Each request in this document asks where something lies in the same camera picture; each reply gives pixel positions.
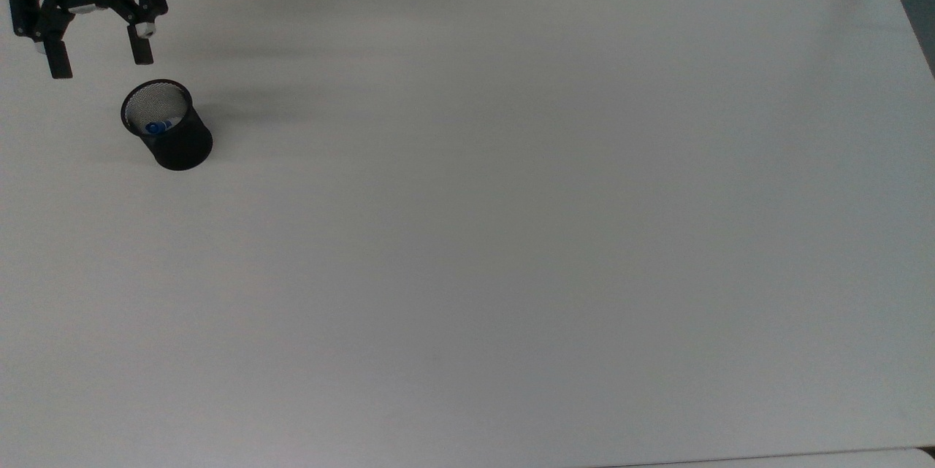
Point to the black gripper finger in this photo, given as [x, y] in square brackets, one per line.
[58, 59]
[142, 48]

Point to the white neighbouring table edge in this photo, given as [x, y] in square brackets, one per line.
[789, 461]

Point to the blue and white marker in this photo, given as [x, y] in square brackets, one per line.
[153, 128]

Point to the black mesh pen holder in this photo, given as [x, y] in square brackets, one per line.
[182, 150]

